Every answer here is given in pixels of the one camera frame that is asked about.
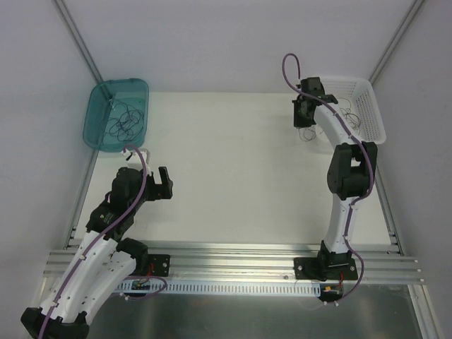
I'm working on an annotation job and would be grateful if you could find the purple cable bundle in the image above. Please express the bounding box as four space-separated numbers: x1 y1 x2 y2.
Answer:
295 126 326 143

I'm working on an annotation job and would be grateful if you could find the thin black cable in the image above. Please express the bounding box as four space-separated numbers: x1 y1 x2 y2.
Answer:
102 100 145 144
335 97 363 137

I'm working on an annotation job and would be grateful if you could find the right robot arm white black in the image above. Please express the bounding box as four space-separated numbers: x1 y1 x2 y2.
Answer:
293 77 378 281

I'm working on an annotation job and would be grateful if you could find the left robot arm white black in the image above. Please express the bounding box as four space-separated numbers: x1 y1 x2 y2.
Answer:
20 167 173 338

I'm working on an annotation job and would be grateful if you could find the white perforated plastic basket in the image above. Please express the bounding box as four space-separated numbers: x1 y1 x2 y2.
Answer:
314 75 386 153

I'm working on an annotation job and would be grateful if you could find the teal plastic bin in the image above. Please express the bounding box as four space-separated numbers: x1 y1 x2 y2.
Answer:
83 78 150 153

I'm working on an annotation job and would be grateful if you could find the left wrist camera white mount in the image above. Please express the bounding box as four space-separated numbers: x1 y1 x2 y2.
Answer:
121 148 153 175

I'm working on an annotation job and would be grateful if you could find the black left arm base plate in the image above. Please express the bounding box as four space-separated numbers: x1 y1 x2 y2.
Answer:
145 254 171 278

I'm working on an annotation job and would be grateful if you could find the aluminium mounting rail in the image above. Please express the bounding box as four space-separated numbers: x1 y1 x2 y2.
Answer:
44 242 424 285

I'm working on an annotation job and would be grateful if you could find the white slotted cable duct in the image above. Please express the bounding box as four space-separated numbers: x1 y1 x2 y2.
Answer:
114 279 321 297

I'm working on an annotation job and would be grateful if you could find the right aluminium frame post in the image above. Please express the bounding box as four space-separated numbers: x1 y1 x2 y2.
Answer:
368 0 427 85

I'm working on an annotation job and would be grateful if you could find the aluminium frame post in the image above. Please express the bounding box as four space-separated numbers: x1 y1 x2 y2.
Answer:
368 0 427 85
52 0 104 83

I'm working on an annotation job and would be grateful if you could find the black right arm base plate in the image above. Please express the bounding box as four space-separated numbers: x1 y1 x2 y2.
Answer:
293 257 358 282

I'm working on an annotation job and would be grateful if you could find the left aluminium frame post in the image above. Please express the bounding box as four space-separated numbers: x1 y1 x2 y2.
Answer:
52 0 104 83

